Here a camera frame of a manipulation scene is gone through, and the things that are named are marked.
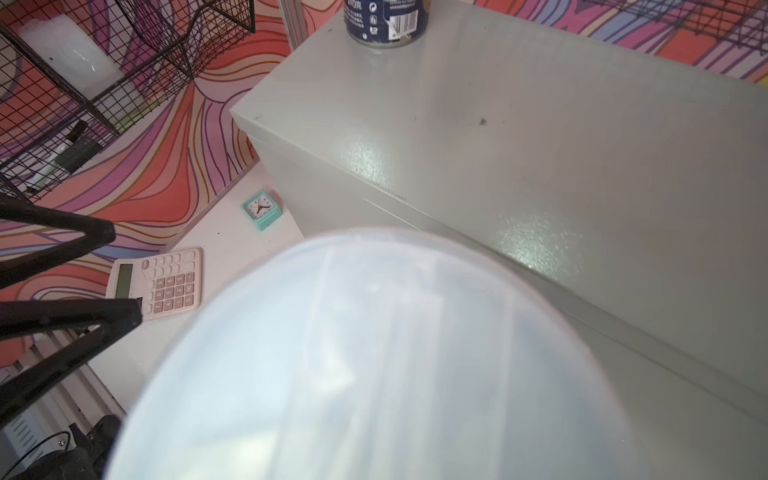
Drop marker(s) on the black wire basket back wall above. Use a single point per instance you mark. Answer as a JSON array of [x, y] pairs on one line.
[[724, 37]]

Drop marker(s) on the dark blue tin can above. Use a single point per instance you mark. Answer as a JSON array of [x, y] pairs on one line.
[[386, 23]]

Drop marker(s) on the grey metal cabinet box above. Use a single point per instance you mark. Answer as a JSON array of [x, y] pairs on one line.
[[628, 190]]

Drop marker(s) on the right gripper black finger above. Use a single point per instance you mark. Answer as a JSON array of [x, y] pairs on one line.
[[55, 316]]

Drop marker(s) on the yellow green can plastic lid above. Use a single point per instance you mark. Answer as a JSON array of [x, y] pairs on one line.
[[378, 354]]

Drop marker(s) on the pink calculator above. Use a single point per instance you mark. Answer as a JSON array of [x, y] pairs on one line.
[[164, 284]]

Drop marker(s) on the black wire basket left wall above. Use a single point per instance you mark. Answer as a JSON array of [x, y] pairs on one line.
[[159, 46]]

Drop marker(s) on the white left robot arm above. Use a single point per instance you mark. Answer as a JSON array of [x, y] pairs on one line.
[[82, 456]]

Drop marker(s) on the black marker in basket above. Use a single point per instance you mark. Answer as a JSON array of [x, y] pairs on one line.
[[76, 149]]

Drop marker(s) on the mint green alarm clock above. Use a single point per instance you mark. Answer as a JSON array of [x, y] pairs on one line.
[[262, 210]]

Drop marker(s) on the black wire basket wall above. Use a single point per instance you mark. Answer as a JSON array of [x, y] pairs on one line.
[[724, 37], [159, 46]]

